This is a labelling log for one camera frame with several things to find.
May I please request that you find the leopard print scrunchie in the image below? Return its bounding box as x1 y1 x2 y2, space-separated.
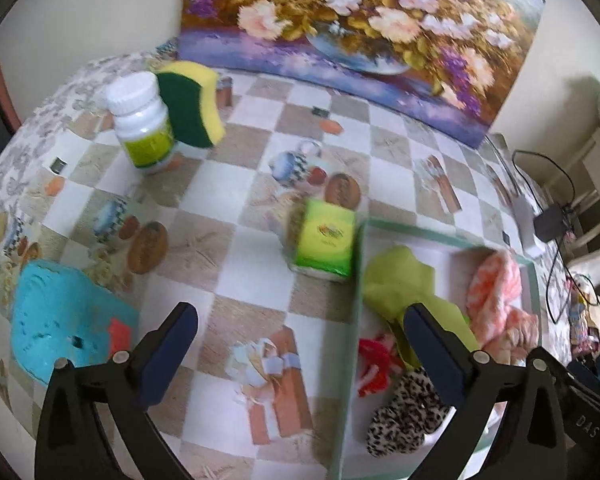
366 367 450 458

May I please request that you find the pink white knitted cloth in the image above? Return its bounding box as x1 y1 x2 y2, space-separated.
466 249 540 365

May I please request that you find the red scrunchie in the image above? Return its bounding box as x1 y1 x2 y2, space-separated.
356 333 404 398

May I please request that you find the lime green cloth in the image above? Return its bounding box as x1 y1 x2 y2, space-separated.
362 245 479 370

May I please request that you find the checkered printed tablecloth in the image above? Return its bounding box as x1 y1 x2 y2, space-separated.
0 54 519 479

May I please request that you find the black power adapter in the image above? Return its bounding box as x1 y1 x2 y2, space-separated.
533 203 570 243

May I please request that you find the green tissue packet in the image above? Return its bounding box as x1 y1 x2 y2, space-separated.
290 198 356 282

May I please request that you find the white pill bottle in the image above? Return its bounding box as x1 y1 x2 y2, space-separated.
104 72 175 172

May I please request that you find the yellow green sponge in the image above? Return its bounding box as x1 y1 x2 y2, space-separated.
156 61 225 148

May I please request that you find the floral canvas painting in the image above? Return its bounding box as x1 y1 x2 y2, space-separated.
178 0 544 148

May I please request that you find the black cable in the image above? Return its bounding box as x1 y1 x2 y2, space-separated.
510 148 600 361

